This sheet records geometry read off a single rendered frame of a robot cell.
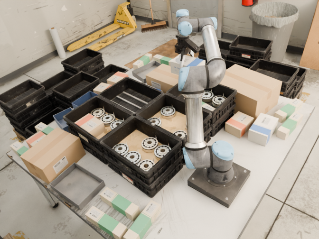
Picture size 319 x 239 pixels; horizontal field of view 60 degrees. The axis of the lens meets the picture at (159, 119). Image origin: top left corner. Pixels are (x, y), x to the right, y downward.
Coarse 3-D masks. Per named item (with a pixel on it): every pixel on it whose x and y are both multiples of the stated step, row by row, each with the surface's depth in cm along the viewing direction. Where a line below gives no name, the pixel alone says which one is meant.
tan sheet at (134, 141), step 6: (132, 132) 182; (138, 132) 181; (126, 138) 178; (132, 138) 177; (138, 138) 177; (144, 138) 176; (132, 144) 173; (138, 144) 173; (132, 150) 169; (138, 150) 169; (144, 156) 164; (150, 156) 164; (156, 162) 160
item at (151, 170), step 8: (128, 120) 176; (144, 120) 174; (120, 128) 172; (104, 144) 162; (112, 152) 157; (168, 152) 152; (128, 160) 150; (160, 160) 148; (136, 168) 146; (152, 168) 144
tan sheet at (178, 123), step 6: (156, 114) 193; (180, 114) 191; (162, 120) 188; (168, 120) 187; (174, 120) 186; (180, 120) 186; (162, 126) 183; (168, 126) 183; (174, 126) 182; (180, 126) 181
